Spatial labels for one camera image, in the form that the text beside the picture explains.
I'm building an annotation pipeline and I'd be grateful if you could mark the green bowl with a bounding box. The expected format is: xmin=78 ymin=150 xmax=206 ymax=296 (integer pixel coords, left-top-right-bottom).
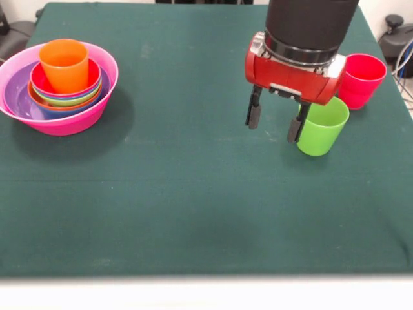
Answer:
xmin=31 ymin=77 xmax=102 ymax=108

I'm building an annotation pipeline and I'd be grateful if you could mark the tangle of cables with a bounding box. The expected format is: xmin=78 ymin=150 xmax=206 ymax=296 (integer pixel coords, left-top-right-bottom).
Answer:
xmin=391 ymin=40 xmax=413 ymax=112

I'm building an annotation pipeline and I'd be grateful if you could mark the green cup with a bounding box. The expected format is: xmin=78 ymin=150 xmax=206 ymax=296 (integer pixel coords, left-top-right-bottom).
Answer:
xmin=296 ymin=96 xmax=350 ymax=158

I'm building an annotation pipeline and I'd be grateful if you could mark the dark green tablecloth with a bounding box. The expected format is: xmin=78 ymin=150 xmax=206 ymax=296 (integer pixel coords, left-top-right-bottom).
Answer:
xmin=0 ymin=2 xmax=413 ymax=278

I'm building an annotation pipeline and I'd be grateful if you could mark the pinkish red cup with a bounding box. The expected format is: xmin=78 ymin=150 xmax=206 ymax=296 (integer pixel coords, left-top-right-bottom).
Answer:
xmin=337 ymin=53 xmax=388 ymax=110

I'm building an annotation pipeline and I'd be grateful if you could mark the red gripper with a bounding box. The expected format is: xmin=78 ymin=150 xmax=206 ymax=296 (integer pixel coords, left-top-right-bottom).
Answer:
xmin=244 ymin=31 xmax=348 ymax=144

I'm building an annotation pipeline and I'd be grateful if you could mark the dark blue bowl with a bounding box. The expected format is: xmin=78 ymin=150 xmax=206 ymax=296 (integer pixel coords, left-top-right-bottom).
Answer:
xmin=30 ymin=76 xmax=103 ymax=100

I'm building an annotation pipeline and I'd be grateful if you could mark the orange bowl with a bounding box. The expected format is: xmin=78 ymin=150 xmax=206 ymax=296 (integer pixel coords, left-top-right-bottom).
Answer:
xmin=27 ymin=77 xmax=103 ymax=112

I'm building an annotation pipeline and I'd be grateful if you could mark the purple bowl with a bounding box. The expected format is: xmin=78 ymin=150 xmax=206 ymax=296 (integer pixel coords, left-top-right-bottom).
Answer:
xmin=2 ymin=61 xmax=112 ymax=121

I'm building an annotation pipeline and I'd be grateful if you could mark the orange cup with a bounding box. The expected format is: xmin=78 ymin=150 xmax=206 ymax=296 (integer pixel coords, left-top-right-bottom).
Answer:
xmin=38 ymin=38 xmax=90 ymax=95

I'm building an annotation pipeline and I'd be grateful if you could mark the light blue bowl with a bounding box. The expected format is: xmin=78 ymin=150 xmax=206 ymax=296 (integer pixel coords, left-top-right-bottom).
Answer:
xmin=32 ymin=93 xmax=104 ymax=121

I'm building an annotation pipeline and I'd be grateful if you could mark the large pink bowl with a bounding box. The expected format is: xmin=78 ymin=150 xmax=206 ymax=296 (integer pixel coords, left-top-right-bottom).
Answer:
xmin=0 ymin=40 xmax=119 ymax=137

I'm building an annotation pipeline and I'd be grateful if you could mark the small pinkish red bowl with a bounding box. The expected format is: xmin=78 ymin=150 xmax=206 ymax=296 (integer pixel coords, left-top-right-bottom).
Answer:
xmin=30 ymin=58 xmax=102 ymax=99

